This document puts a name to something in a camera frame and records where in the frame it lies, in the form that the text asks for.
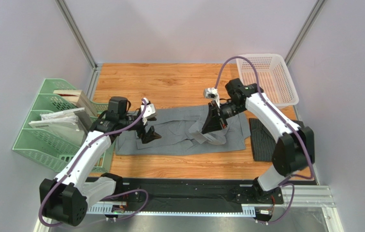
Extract grey long sleeve shirt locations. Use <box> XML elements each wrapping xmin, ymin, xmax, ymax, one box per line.
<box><xmin>115</xmin><ymin>105</ymin><xmax>250</xmax><ymax>155</ymax></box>

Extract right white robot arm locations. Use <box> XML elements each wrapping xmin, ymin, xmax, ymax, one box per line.
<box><xmin>201</xmin><ymin>78</ymin><xmax>315</xmax><ymax>194</ymax></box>

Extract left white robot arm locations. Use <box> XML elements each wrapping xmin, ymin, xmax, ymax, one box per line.
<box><xmin>38</xmin><ymin>97</ymin><xmax>161</xmax><ymax>227</ymax></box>

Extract dark striped folded shirt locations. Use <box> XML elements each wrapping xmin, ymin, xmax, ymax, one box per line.
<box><xmin>249</xmin><ymin>117</ymin><xmax>305</xmax><ymax>162</ymax></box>

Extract white plastic basket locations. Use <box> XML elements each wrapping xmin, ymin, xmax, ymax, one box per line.
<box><xmin>242</xmin><ymin>53</ymin><xmax>299</xmax><ymax>109</ymax></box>

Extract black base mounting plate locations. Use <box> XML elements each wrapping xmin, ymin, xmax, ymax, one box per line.
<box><xmin>117</xmin><ymin>178</ymin><xmax>284</xmax><ymax>213</ymax></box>

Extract papers in file rack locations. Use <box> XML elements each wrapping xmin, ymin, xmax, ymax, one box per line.
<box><xmin>28</xmin><ymin>107</ymin><xmax>92</xmax><ymax>146</ymax></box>

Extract green plastic file rack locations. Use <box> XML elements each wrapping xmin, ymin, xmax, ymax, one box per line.
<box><xmin>12</xmin><ymin>78</ymin><xmax>117</xmax><ymax>173</ymax></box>

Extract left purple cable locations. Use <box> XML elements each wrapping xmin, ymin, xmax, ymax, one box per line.
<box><xmin>38</xmin><ymin>98</ymin><xmax>149</xmax><ymax>228</ymax></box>

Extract purple cable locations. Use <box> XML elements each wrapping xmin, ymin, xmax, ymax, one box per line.
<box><xmin>214</xmin><ymin>56</ymin><xmax>316</xmax><ymax>225</ymax></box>
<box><xmin>38</xmin><ymin>98</ymin><xmax>149</xmax><ymax>228</ymax></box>

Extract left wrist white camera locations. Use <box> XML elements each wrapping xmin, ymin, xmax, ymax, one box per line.
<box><xmin>140</xmin><ymin>98</ymin><xmax>158</xmax><ymax>125</ymax></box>

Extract wrist white camera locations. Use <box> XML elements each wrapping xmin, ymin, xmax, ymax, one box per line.
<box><xmin>203</xmin><ymin>87</ymin><xmax>220</xmax><ymax>107</ymax></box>
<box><xmin>140</xmin><ymin>98</ymin><xmax>158</xmax><ymax>125</ymax></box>

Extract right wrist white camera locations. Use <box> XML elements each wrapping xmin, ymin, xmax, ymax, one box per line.
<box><xmin>203</xmin><ymin>87</ymin><xmax>220</xmax><ymax>107</ymax></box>

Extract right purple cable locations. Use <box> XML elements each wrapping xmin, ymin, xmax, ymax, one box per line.
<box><xmin>214</xmin><ymin>56</ymin><xmax>316</xmax><ymax>225</ymax></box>

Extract aluminium front frame rail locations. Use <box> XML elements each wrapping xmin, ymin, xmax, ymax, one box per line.
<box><xmin>40</xmin><ymin>177</ymin><xmax>343</xmax><ymax>231</ymax></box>

